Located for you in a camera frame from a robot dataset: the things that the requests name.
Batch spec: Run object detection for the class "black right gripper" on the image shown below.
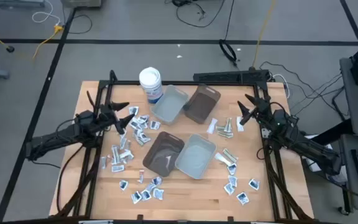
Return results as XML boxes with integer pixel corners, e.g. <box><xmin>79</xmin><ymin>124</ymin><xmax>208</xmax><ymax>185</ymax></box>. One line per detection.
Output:
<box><xmin>237</xmin><ymin>93</ymin><xmax>275</xmax><ymax>126</ymax></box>

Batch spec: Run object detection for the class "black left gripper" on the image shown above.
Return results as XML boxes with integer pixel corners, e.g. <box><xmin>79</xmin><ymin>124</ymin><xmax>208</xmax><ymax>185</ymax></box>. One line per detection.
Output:
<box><xmin>95</xmin><ymin>101</ymin><xmax>135</xmax><ymax>136</ymax></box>

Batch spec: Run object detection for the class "white wipes canister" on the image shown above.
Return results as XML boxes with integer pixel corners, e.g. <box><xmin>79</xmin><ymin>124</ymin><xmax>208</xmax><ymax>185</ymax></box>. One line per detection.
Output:
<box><xmin>139</xmin><ymin>66</ymin><xmax>164</xmax><ymax>105</ymax></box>

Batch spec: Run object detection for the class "brown translucent plastic bin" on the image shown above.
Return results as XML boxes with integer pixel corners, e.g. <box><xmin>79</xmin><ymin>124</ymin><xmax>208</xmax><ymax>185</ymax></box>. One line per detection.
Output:
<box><xmin>183</xmin><ymin>83</ymin><xmax>222</xmax><ymax>125</ymax></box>
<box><xmin>142</xmin><ymin>131</ymin><xmax>186</xmax><ymax>178</ymax></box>

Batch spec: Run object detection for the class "grey plastic bin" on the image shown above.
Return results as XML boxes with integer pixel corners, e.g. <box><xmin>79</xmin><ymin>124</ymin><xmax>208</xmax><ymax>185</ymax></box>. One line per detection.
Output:
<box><xmin>175</xmin><ymin>133</ymin><xmax>218</xmax><ymax>180</ymax></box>
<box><xmin>149</xmin><ymin>84</ymin><xmax>190</xmax><ymax>126</ymax></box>

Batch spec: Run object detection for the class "grey metal base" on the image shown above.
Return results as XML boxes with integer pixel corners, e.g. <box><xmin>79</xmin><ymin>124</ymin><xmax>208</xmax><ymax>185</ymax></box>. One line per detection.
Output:
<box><xmin>0</xmin><ymin>0</ymin><xmax>46</xmax><ymax>7</ymax></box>

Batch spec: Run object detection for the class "black coiled cable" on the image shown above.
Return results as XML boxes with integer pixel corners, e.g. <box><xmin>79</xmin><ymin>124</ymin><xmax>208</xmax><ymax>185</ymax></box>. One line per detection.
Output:
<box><xmin>218</xmin><ymin>0</ymin><xmax>239</xmax><ymax>68</ymax></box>

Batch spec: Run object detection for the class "yellow hanging cable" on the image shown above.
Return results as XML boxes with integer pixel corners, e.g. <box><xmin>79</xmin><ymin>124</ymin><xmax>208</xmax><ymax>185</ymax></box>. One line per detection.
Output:
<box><xmin>252</xmin><ymin>0</ymin><xmax>277</xmax><ymax>68</ymax></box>

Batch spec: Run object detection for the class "black cable bundle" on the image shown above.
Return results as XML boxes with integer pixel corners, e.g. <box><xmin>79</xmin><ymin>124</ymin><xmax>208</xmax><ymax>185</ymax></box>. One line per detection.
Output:
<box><xmin>259</xmin><ymin>60</ymin><xmax>351</xmax><ymax>121</ymax></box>

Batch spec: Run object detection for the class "black floor cable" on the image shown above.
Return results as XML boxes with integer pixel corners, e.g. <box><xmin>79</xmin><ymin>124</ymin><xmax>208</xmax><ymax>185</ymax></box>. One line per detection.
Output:
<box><xmin>165</xmin><ymin>0</ymin><xmax>226</xmax><ymax>29</ymax></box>
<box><xmin>61</xmin><ymin>0</ymin><xmax>93</xmax><ymax>35</ymax></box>

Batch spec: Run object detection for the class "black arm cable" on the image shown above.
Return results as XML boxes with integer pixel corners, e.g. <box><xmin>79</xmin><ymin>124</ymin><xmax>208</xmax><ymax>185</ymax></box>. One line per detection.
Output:
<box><xmin>55</xmin><ymin>144</ymin><xmax>85</xmax><ymax>216</ymax></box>

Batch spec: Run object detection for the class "yellow extension cable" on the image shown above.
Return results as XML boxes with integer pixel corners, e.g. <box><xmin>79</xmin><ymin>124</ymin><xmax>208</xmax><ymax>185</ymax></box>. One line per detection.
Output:
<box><xmin>0</xmin><ymin>23</ymin><xmax>65</xmax><ymax>60</ymax></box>

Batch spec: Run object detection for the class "white floor cable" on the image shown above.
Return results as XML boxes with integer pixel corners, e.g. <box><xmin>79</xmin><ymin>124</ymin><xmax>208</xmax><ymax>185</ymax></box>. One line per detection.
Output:
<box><xmin>31</xmin><ymin>0</ymin><xmax>62</xmax><ymax>26</ymax></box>

